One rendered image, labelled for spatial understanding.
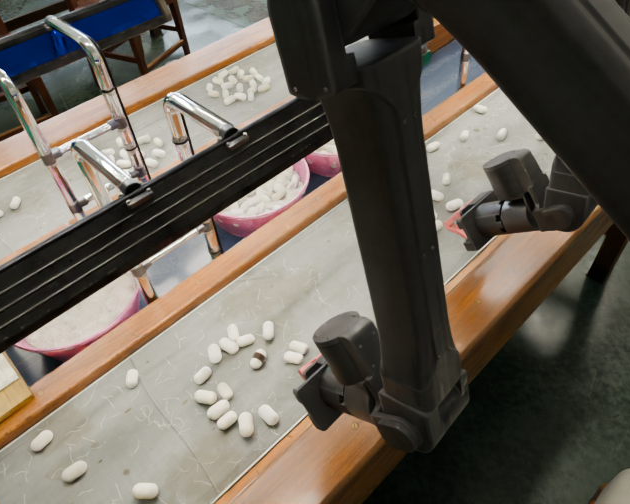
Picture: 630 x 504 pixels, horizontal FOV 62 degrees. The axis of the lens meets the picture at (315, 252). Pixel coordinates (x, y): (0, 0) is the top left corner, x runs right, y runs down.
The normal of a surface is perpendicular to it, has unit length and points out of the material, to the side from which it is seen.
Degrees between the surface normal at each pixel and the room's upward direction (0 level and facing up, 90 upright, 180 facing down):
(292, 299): 0
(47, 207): 0
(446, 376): 72
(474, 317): 0
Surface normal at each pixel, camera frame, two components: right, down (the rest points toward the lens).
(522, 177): -0.66, 0.51
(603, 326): -0.07, -0.67
